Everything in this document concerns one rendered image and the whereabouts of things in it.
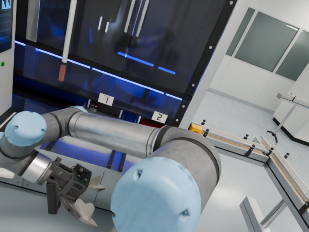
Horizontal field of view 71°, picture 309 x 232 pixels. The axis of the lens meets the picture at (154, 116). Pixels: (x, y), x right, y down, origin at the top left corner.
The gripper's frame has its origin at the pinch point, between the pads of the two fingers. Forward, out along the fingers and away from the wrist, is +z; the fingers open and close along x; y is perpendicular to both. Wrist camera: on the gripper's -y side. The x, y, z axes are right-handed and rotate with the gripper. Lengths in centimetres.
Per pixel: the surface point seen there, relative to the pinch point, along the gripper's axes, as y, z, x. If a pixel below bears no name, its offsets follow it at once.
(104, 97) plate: 4, -13, 72
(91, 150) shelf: -12.0, -4.7, 42.8
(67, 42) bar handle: 19, -44, 65
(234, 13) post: 82, 10, 62
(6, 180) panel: -99, -31, 86
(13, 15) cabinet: 13, -70, 66
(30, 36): 7, -62, 75
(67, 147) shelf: -16.1, -15.0, 41.0
